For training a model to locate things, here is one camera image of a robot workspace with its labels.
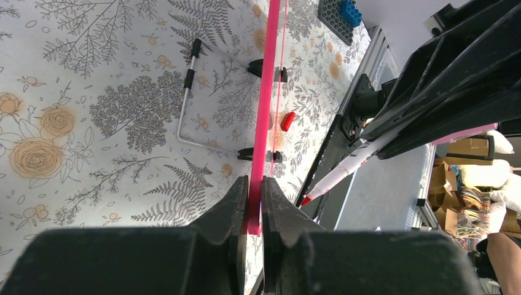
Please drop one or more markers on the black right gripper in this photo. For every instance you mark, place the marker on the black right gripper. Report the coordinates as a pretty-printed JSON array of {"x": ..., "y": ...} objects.
[{"x": 466, "y": 76}]

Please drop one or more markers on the blue lego brick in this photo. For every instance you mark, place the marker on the blue lego brick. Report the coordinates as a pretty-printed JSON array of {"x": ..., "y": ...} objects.
[{"x": 350, "y": 13}]

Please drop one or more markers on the metal wire whiteboard stand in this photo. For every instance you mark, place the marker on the metal wire whiteboard stand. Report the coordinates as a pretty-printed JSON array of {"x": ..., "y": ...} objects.
[{"x": 218, "y": 107}]

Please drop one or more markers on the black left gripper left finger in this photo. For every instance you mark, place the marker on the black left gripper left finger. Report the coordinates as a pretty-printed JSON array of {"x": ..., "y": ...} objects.
[{"x": 205, "y": 257}]

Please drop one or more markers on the dark grey lego baseplate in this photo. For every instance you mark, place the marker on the dark grey lego baseplate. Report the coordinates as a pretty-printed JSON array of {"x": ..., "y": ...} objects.
[{"x": 329, "y": 15}]

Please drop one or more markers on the pink framed whiteboard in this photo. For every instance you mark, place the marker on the pink framed whiteboard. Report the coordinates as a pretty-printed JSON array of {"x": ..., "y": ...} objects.
[{"x": 269, "y": 95}]

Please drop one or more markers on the red marker cap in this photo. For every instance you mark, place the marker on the red marker cap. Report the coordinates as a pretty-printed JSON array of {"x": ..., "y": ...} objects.
[{"x": 287, "y": 121}]

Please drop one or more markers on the white red marker pen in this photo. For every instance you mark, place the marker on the white red marker pen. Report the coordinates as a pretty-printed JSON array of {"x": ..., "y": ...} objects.
[{"x": 349, "y": 165}]

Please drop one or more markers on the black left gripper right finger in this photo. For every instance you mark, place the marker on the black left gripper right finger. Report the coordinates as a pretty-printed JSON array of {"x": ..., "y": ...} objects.
[{"x": 300, "y": 257}]

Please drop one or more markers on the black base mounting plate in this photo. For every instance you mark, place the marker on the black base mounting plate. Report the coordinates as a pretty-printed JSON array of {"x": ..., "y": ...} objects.
[{"x": 363, "y": 101}]

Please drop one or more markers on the cardboard boxes in background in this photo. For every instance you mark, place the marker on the cardboard boxes in background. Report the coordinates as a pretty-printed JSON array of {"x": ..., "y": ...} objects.
[{"x": 475, "y": 188}]

